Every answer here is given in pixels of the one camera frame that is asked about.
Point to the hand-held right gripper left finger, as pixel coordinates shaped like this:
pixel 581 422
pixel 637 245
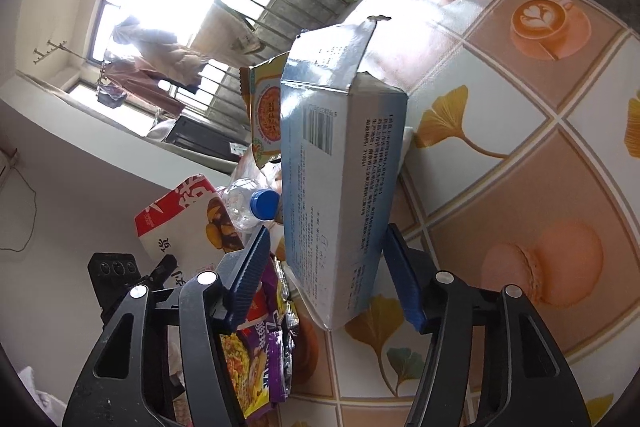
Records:
pixel 250 272

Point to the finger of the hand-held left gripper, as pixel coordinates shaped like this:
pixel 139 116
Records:
pixel 162 269

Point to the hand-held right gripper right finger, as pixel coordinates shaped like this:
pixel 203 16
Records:
pixel 405 287

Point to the red white snack bag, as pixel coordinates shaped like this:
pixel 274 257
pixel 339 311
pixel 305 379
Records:
pixel 170 217

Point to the clear bottle with blue cap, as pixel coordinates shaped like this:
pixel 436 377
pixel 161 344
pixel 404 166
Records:
pixel 242 202

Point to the dark purple snack packet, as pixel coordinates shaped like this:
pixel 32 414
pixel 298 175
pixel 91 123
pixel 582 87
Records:
pixel 290 347

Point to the purple noodle packet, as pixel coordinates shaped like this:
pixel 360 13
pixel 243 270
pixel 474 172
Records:
pixel 260 357

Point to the blue white cardboard box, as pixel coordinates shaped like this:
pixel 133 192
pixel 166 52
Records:
pixel 325 187

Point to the orange snack packet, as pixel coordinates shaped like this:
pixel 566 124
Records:
pixel 267 107

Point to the dark flat panel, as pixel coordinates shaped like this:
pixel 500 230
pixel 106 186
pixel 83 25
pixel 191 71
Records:
pixel 205 139

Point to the pink hanging garment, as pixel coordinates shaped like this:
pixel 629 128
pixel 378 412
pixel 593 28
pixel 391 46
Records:
pixel 140 87

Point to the beige hanging jacket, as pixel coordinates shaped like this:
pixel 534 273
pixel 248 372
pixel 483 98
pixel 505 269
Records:
pixel 160 52

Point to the beige cloth on railing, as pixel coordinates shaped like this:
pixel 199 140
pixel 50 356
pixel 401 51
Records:
pixel 227 34

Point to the metal wall hook rack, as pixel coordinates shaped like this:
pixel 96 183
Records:
pixel 50 49

